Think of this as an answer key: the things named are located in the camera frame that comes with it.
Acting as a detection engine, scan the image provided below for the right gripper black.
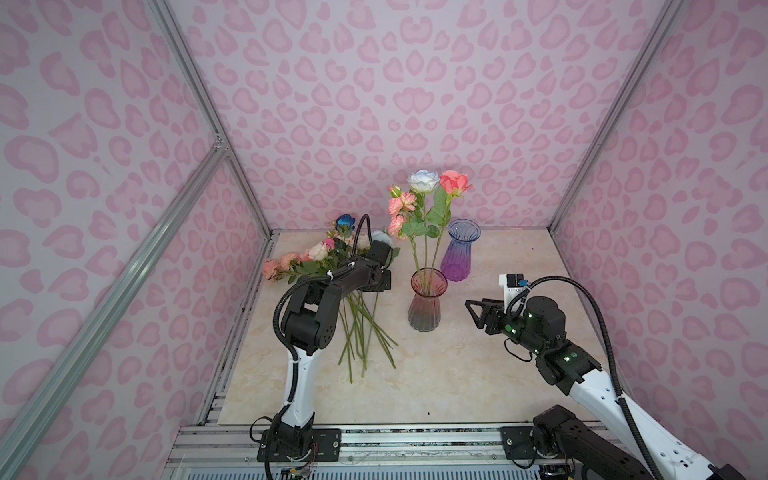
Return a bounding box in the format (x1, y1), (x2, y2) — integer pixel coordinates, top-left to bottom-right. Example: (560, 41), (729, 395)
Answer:
(463, 298), (547, 356)

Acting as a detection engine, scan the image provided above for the red grey glass vase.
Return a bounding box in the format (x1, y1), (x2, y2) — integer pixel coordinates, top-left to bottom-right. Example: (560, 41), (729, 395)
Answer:
(407, 267), (448, 333)

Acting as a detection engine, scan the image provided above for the pink spray rose stem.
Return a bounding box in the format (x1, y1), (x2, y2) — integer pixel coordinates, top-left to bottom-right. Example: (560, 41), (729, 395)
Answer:
(387, 185), (424, 272)

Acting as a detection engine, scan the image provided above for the pale blue white rose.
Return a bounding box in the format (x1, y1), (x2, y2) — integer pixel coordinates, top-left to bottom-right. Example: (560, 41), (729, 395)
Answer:
(408, 169), (439, 294)

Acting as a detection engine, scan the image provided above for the red pink rose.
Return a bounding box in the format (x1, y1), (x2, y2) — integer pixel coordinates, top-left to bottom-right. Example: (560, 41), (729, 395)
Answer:
(427, 170), (471, 267)

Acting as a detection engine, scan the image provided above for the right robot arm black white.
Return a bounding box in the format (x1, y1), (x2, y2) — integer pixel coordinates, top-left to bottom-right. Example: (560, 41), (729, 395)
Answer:
(465, 296), (742, 479)

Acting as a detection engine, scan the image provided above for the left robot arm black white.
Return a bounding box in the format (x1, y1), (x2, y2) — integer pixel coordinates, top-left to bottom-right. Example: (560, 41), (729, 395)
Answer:
(259, 240), (393, 463)

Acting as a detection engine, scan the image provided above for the purple glass vase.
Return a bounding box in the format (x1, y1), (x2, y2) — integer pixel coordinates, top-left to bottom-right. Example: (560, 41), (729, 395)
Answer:
(440, 219), (481, 282)

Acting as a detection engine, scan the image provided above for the dark blue rose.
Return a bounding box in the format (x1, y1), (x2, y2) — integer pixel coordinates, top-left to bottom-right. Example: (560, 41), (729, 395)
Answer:
(334, 214), (356, 234)

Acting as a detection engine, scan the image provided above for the cream white rose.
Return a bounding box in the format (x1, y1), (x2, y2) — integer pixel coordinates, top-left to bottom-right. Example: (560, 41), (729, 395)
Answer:
(306, 241), (329, 262)

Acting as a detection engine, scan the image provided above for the pink rose far left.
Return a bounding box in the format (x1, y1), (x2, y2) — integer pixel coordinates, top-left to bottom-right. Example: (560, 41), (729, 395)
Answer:
(262, 259), (281, 280)

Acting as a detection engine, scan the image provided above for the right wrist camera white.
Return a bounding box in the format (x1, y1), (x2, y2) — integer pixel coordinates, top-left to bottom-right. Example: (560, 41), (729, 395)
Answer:
(499, 273), (528, 309)

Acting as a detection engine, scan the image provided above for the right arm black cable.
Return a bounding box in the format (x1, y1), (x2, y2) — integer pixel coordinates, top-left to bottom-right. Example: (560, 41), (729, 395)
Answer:
(506, 275), (664, 480)

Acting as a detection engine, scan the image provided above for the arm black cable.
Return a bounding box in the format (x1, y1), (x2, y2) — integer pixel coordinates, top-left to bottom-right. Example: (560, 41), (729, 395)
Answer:
(506, 275), (664, 480)
(248, 214), (373, 480)

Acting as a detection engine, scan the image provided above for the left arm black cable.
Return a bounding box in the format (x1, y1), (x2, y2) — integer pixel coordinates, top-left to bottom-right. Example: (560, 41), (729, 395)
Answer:
(248, 214), (373, 480)

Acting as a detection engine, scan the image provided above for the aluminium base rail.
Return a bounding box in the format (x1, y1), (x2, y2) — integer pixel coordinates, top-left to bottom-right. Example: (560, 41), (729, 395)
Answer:
(161, 421), (685, 480)

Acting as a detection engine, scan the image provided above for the diagonal aluminium frame bar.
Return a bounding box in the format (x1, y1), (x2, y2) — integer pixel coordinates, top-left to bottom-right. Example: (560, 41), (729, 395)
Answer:
(1, 145), (228, 479)

